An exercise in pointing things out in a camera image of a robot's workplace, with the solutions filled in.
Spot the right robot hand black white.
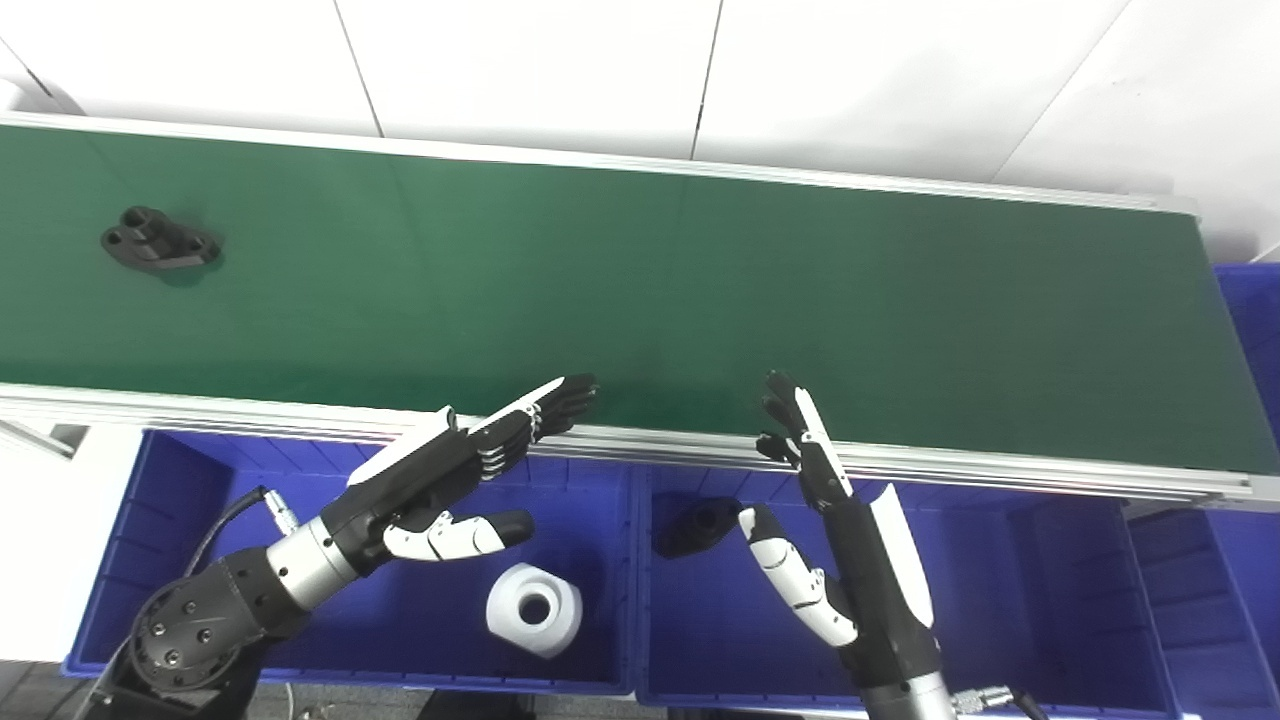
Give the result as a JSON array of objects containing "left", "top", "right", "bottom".
[{"left": 737, "top": 370, "right": 946, "bottom": 696}]

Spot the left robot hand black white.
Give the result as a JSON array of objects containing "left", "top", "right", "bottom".
[{"left": 320, "top": 374, "right": 599, "bottom": 578}]

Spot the black flanged machine part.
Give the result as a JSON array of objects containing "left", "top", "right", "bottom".
[
  {"left": 100, "top": 205, "right": 223, "bottom": 276},
  {"left": 655, "top": 497, "right": 746, "bottom": 559}
]

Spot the blue plastic bin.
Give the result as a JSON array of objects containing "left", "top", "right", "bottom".
[
  {"left": 632, "top": 465, "right": 1181, "bottom": 713},
  {"left": 62, "top": 430, "right": 641, "bottom": 696},
  {"left": 1125, "top": 262, "right": 1280, "bottom": 720}
]

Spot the green conveyor belt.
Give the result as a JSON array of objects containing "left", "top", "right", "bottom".
[
  {"left": 0, "top": 112, "right": 1280, "bottom": 511},
  {"left": 0, "top": 125, "right": 1280, "bottom": 476}
]

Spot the white cylindrical machine part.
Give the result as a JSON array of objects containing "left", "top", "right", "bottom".
[{"left": 486, "top": 563, "right": 584, "bottom": 659}]

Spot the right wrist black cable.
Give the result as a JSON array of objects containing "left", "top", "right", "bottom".
[{"left": 950, "top": 685, "right": 1046, "bottom": 720}]

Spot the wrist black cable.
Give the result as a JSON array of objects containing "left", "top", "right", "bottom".
[
  {"left": 185, "top": 485, "right": 301, "bottom": 581},
  {"left": 950, "top": 685, "right": 1046, "bottom": 720}
]

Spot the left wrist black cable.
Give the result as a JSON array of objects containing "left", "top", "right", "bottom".
[{"left": 185, "top": 485, "right": 301, "bottom": 581}]

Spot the grey conveyor support bracket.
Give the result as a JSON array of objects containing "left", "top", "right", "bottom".
[{"left": 0, "top": 418, "right": 89, "bottom": 461}]

